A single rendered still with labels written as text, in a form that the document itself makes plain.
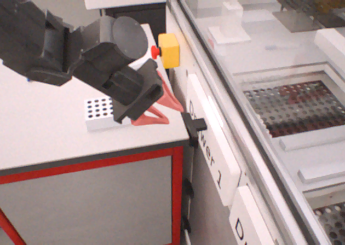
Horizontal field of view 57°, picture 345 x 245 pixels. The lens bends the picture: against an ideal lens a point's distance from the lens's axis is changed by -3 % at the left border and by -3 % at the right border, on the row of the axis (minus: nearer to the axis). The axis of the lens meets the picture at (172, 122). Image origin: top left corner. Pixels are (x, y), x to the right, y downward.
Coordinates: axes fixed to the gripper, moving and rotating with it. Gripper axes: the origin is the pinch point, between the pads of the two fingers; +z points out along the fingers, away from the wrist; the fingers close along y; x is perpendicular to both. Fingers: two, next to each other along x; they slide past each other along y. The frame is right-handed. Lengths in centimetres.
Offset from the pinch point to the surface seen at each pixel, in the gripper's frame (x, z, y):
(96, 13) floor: 251, 54, -85
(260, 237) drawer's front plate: -22.7, 9.7, 2.2
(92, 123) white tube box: 21.1, 2.3, -25.7
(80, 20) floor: 240, 44, -95
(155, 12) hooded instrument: 86, 24, -9
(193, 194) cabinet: 16, 45, -30
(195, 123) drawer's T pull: 3.6, 8.8, -1.0
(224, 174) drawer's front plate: -8.5, 11.8, -0.6
